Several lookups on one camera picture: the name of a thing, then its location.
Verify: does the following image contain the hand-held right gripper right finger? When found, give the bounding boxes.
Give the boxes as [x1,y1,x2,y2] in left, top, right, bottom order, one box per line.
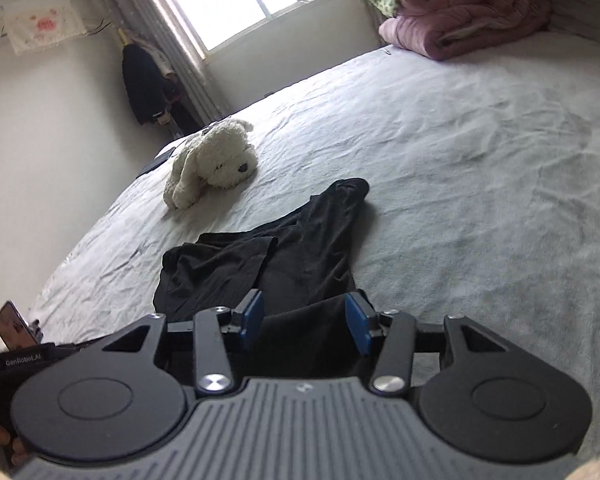
[344,291,506,401]

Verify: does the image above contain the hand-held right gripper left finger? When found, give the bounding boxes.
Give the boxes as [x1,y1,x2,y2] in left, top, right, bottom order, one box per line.
[100,289,267,398]

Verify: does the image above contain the black t-shirt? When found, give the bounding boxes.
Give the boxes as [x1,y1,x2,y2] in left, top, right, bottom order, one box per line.
[152,177,381,378]

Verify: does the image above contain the person's right forearm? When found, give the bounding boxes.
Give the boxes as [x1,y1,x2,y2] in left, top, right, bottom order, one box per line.
[575,455,600,480]

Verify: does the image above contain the smartphone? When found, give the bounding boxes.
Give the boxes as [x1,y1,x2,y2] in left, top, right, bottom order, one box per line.
[0,300,41,351]

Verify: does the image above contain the white plush dog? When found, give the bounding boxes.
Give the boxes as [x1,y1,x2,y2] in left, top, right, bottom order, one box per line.
[163,119,258,210]

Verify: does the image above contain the dark tablet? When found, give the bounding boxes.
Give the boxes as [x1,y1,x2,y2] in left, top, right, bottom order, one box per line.
[136,147,177,179]

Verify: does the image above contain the bed with grey sheet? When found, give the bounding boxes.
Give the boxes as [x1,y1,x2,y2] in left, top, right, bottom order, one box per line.
[20,30,600,480]

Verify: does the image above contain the dark hanging jacket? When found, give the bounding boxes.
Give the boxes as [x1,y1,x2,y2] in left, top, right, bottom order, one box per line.
[121,44,173,127]

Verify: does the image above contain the grey star curtain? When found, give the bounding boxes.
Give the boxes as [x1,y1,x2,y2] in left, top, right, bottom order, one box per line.
[97,0,228,126]

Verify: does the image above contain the light hanging garment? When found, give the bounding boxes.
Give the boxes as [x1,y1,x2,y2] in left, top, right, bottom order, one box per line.
[125,32,178,81]

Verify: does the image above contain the window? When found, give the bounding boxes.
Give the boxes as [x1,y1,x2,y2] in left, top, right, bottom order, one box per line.
[152,0,343,53]

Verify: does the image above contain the pink folded quilt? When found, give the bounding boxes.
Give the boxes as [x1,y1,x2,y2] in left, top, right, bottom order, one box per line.
[378,0,553,62]

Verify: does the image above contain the printed wall cloth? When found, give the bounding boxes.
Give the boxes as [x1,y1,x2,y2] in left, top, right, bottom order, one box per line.
[0,0,88,56]

